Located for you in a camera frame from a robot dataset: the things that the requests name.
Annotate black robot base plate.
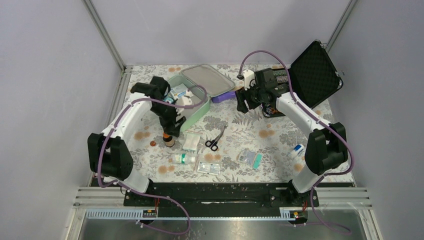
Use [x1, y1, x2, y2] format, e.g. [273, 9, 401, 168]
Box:
[123, 182, 320, 218]

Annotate blue white wipes packet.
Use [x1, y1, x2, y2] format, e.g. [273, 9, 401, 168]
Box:
[164, 83, 189, 104]

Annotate small bag teal strip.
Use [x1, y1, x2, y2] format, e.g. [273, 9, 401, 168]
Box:
[237, 148, 263, 169]

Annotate white gauze packet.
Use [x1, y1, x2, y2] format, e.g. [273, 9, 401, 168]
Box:
[182, 131, 202, 152]

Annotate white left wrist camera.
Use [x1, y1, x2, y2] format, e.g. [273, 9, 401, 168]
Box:
[175, 89, 194, 114]

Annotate black scissors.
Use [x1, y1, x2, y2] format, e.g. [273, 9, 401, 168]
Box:
[205, 125, 228, 152]

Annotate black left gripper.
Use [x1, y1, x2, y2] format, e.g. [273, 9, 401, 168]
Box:
[150, 98, 187, 137]

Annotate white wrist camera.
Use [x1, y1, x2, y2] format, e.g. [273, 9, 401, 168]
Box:
[242, 69, 256, 91]
[175, 89, 194, 114]

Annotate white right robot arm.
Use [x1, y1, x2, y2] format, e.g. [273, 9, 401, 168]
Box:
[236, 68, 348, 206]

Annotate white bottle green label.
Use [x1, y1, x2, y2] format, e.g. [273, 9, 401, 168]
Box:
[172, 153, 197, 165]

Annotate mint green medicine case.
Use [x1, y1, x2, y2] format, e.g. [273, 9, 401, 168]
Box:
[168, 64, 236, 132]

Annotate floral table mat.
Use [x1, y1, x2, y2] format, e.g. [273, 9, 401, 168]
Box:
[103, 63, 355, 184]

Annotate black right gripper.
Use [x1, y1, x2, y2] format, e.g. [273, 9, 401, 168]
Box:
[235, 80, 265, 114]

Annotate black poker chip case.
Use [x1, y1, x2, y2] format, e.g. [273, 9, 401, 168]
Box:
[261, 40, 344, 119]

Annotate purple cylindrical tube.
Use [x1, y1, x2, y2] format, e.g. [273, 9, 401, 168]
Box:
[211, 91, 236, 104]

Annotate blister pack plasters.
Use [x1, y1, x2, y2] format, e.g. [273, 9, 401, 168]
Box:
[196, 162, 221, 176]

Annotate brown bottle orange cap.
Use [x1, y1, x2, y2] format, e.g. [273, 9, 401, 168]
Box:
[162, 132, 175, 148]

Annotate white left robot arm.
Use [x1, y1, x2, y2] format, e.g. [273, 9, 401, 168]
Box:
[87, 76, 186, 206]

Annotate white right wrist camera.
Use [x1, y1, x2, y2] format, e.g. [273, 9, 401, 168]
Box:
[242, 69, 256, 91]

